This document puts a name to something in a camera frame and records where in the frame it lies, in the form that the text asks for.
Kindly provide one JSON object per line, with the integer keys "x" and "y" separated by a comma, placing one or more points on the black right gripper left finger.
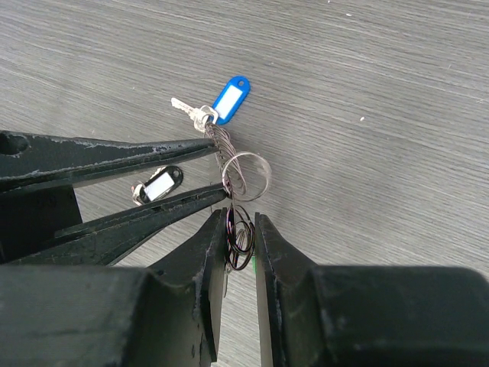
{"x": 165, "y": 315}

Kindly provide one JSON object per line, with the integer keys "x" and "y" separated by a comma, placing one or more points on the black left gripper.
{"x": 44, "y": 226}

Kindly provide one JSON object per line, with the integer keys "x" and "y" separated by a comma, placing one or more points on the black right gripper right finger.
{"x": 365, "y": 315}

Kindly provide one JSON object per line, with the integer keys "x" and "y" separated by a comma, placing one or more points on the key with green tag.
{"x": 253, "y": 263}

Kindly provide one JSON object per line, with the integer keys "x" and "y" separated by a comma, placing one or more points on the metal key organizer with rings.
{"x": 239, "y": 227}

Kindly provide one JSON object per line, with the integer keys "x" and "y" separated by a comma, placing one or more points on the key with blue tag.
{"x": 224, "y": 107}

